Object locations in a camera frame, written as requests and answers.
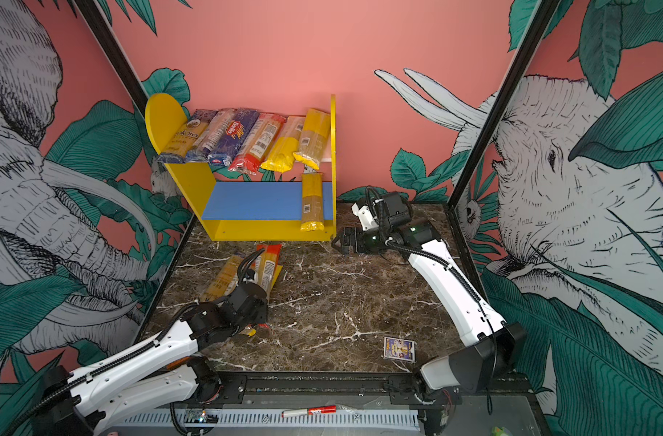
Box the wide yellow spaghetti pack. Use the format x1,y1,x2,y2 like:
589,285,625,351
293,108,331,171

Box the narrow yellow spaghetti pack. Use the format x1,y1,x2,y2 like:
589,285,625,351
260,116,305,173

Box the clear white-label spaghetti pack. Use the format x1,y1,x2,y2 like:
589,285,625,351
185,108,236,163

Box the blue Barilla spaghetti box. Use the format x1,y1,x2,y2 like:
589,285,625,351
208,108,260,167

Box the red-end spaghetti pack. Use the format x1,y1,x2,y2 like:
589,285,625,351
254,245,282,299
229,113,286,175

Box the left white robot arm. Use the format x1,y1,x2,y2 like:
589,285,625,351
0,282,268,435

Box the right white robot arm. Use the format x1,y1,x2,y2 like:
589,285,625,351
333,187,527,393

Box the gold blue Molisana spaghetti pack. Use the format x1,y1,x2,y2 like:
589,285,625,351
200,254,243,302

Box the yellow-band spaghetti pack left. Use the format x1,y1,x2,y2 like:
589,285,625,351
240,265,283,337

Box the yellow shelf unit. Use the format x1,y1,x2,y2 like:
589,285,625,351
145,93,337,241

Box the small playing card box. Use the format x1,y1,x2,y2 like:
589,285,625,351
383,337,416,363

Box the small green circuit board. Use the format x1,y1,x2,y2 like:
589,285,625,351
183,409,220,426

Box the red white marker pen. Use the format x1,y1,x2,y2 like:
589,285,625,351
282,405,338,419

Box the white perforated rail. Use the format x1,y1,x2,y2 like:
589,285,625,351
107,408,422,432

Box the black base frame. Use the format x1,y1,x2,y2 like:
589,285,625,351
99,370,534,407

